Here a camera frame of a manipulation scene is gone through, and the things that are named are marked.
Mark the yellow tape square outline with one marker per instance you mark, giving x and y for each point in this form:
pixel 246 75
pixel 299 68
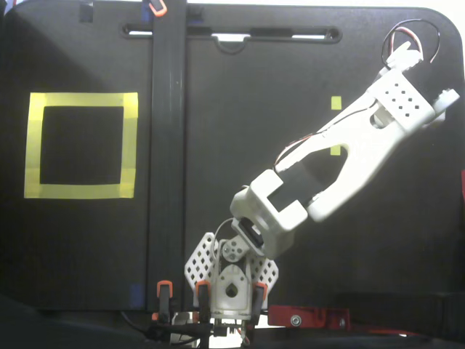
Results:
pixel 81 99

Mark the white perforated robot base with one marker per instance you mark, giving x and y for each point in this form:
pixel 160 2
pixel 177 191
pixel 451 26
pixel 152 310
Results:
pixel 238 307

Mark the orange spring clamp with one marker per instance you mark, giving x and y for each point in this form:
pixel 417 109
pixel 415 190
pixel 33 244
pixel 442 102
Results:
pixel 158 10

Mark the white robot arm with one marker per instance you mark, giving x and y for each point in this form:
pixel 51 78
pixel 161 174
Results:
pixel 363 145

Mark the long black table strip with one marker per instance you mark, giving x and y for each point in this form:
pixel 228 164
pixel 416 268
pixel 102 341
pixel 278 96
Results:
pixel 167 145

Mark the small yellow tape marker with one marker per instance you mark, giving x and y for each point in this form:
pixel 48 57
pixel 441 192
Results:
pixel 336 103
pixel 336 150

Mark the red metal corner bracket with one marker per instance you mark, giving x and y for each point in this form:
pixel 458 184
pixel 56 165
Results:
pixel 312 316

